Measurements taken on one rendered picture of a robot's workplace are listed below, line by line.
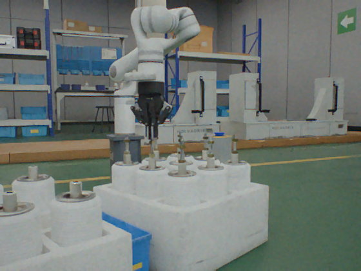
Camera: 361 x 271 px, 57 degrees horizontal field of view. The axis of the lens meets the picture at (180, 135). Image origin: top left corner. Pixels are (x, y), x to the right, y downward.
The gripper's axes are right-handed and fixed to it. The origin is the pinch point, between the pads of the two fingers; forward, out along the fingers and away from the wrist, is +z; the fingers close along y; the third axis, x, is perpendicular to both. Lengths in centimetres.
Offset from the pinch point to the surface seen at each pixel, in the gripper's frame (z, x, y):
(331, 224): 36, -46, -48
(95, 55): -112, -473, 381
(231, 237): 28.4, -3.3, -22.2
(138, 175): 11.6, 4.4, 1.8
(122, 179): 14.1, 0.5, 9.7
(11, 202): 8.5, 44.1, 3.1
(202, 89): -25, -231, 67
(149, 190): 15.2, 4.6, -1.4
